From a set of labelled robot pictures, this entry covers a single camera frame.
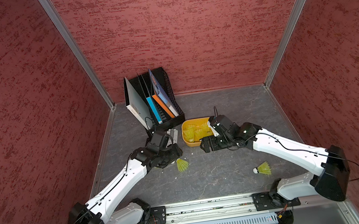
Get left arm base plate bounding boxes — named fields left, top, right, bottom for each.
left=138, top=206, right=167, bottom=224

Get green shuttlecock eleventh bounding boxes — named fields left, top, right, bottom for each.
left=253, top=162, right=272, bottom=175

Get left aluminium corner post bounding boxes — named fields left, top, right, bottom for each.
left=38, top=0, right=116, bottom=111

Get white grey book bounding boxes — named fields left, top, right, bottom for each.
left=123, top=77, right=154, bottom=130

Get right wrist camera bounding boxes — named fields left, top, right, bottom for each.
left=207, top=115, right=234, bottom=137

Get orange blue book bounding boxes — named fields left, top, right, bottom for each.
left=148, top=70, right=179, bottom=118

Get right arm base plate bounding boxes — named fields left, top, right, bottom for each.
left=252, top=192, right=301, bottom=212

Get yellow plastic storage box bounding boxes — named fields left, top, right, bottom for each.
left=181, top=117, right=213, bottom=147

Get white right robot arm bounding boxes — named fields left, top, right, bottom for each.
left=200, top=123, right=350, bottom=208

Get teal book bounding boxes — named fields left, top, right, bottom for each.
left=146, top=97, right=163, bottom=124

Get black mesh file organizer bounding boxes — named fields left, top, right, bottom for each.
left=128, top=67, right=185, bottom=137

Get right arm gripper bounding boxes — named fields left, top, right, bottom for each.
left=198, top=132, right=235, bottom=154

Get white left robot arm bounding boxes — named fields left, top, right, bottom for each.
left=67, top=143, right=183, bottom=224

